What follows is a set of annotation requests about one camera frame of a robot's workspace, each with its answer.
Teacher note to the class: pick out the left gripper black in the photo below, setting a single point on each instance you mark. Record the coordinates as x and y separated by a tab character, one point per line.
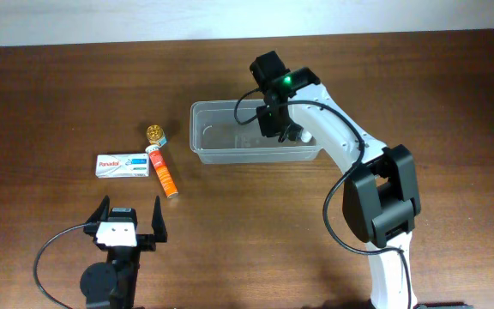
147	241

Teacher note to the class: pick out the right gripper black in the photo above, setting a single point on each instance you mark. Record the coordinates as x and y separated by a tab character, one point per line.
268	127

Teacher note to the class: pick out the white squeeze tube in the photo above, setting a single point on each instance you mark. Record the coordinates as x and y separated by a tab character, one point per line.
305	136

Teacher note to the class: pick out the white Panadol medicine box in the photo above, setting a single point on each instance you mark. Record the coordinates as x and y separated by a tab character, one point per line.
122	166

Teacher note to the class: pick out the small gold-lid jar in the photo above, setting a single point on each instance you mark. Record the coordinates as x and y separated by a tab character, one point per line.
156	135

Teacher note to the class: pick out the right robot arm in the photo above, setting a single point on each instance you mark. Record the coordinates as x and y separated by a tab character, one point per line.
371	209

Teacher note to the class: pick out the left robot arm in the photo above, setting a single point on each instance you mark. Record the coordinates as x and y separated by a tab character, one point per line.
112	283

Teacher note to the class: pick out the clear plastic container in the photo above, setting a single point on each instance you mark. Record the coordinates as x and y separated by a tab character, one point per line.
216	137

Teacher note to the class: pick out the orange effervescent tablet tube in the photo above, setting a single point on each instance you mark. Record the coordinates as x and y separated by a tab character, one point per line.
162	171

